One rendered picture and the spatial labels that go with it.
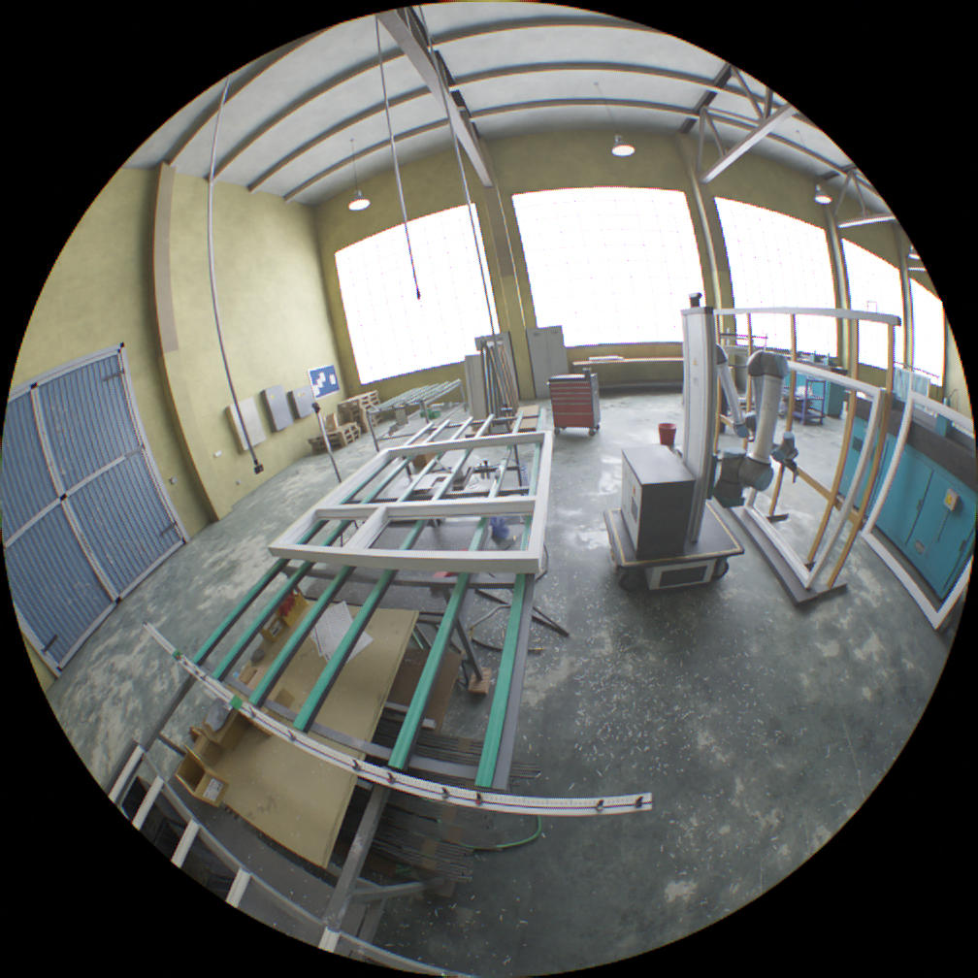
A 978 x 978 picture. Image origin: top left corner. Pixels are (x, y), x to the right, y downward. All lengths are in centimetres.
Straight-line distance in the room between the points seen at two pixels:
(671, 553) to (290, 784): 224
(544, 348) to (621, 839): 869
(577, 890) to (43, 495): 707
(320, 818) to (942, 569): 421
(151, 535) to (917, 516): 1002
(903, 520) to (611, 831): 349
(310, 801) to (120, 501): 601
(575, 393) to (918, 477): 470
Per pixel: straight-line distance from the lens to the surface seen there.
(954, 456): 358
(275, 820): 133
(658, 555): 210
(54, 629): 683
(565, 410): 515
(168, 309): 746
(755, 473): 187
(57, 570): 664
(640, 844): 168
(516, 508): 149
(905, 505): 391
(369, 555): 138
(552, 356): 857
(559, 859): 164
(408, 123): 1004
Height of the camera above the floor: 164
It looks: 26 degrees down
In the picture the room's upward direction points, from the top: 11 degrees counter-clockwise
